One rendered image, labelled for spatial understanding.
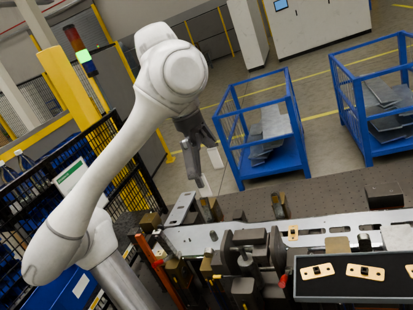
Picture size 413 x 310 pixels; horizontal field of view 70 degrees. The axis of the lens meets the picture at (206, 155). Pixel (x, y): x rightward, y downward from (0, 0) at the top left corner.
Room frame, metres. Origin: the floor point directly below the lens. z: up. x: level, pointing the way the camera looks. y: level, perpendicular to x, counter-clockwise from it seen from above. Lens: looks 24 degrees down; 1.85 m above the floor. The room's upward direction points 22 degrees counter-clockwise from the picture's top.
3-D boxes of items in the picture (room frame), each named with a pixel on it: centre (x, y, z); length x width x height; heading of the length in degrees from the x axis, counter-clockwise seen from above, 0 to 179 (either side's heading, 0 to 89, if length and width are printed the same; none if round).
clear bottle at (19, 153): (1.38, 0.80, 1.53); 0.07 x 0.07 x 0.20
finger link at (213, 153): (0.78, -0.02, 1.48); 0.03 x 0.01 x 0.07; 64
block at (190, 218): (1.32, 0.20, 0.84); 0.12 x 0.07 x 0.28; 154
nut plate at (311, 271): (0.56, -0.16, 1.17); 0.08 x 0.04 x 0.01; 77
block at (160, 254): (1.02, 0.35, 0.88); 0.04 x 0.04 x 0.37; 64
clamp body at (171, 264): (0.94, 0.30, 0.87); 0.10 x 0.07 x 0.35; 154
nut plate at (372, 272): (0.51, -0.26, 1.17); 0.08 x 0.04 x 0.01; 50
